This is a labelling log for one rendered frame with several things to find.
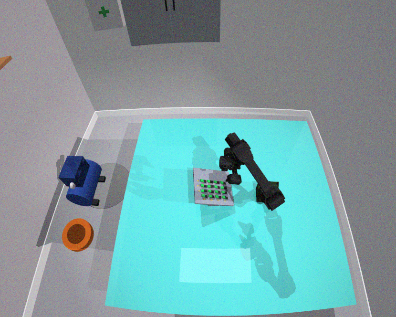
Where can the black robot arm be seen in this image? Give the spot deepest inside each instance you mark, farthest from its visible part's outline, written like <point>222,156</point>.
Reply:
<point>240,151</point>

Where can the grey switch panel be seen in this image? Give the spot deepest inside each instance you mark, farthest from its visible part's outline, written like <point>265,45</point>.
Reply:
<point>210,187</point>

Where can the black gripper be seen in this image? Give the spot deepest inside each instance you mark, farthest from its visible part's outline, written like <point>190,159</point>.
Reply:
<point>233,178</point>

